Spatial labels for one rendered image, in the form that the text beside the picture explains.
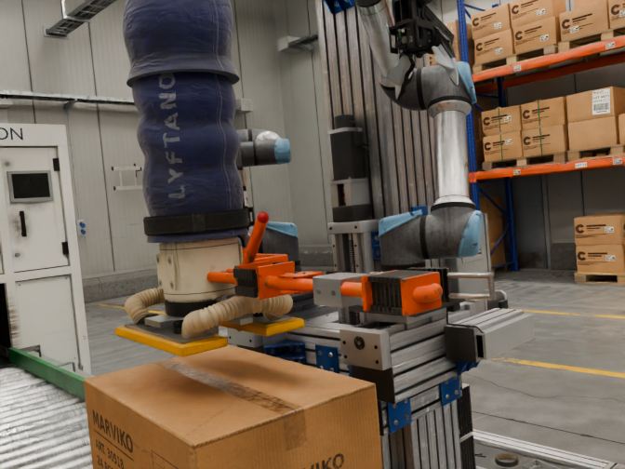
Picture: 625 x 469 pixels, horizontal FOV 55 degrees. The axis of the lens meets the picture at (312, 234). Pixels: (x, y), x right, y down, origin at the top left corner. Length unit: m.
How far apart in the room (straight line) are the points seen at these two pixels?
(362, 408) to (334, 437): 0.08
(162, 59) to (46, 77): 10.06
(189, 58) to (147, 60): 0.09
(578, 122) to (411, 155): 6.71
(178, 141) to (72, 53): 10.38
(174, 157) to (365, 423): 0.65
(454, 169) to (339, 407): 0.71
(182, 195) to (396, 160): 0.79
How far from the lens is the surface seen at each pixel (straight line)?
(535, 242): 10.16
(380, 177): 1.80
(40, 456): 2.36
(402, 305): 0.81
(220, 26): 1.31
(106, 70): 11.77
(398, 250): 1.54
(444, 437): 2.05
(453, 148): 1.60
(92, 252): 11.20
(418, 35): 1.27
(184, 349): 1.15
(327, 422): 1.17
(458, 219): 1.53
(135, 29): 1.31
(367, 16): 1.51
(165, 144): 1.25
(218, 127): 1.26
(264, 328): 1.24
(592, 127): 8.42
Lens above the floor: 1.31
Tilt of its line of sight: 3 degrees down
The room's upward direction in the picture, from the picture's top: 5 degrees counter-clockwise
